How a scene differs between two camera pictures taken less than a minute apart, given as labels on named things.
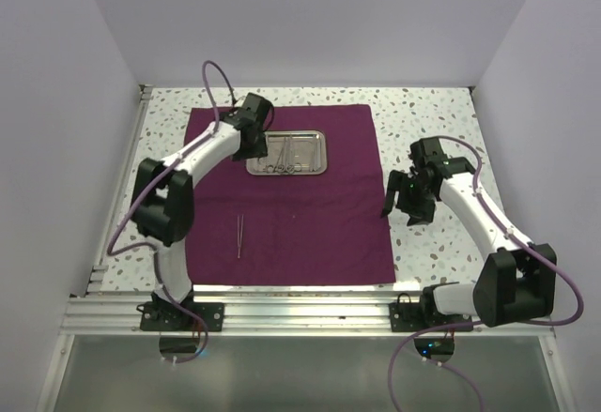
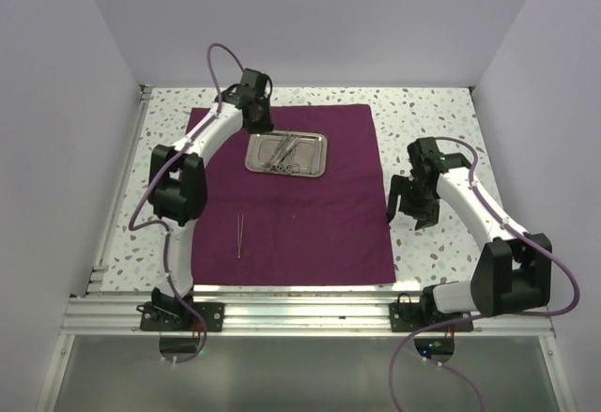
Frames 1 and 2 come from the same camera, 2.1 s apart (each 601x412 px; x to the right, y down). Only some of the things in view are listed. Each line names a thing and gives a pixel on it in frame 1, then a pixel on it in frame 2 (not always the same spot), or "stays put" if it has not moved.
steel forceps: [270, 169] → [284, 165]
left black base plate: [163, 316] stays put
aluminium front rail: [266, 315] stays put
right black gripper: [419, 214] stays put
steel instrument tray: [292, 153] stays put
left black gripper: [258, 151] → [266, 126]
